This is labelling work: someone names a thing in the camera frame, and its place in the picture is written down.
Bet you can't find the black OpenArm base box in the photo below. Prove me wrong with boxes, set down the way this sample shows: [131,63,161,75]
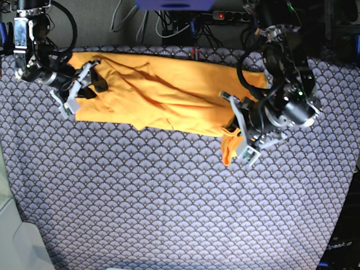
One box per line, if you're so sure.
[317,172,359,269]

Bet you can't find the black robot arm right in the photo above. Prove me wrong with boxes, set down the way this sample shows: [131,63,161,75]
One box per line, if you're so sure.
[11,1,108,118]

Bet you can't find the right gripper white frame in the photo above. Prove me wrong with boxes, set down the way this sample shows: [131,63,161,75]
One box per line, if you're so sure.
[49,60,108,119]

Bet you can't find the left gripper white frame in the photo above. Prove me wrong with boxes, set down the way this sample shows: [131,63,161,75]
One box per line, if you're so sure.
[219,89,323,167]

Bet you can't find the yellow T-shirt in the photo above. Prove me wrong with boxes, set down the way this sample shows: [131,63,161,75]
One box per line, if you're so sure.
[70,52,250,166]

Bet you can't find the tangled cables behind table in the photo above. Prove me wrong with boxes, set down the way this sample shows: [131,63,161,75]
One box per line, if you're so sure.
[109,0,259,50]

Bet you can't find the blue fan-pattern tablecloth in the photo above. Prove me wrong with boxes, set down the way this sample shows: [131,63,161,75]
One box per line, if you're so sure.
[1,56,359,269]

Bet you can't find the black power strip red switch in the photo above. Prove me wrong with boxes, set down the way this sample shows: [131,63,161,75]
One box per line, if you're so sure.
[211,11,250,23]

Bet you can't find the purple box at top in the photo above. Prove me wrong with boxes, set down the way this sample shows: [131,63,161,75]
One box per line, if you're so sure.
[136,0,215,11]

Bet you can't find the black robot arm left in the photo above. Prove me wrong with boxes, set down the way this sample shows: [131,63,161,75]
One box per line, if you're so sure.
[220,1,321,166]

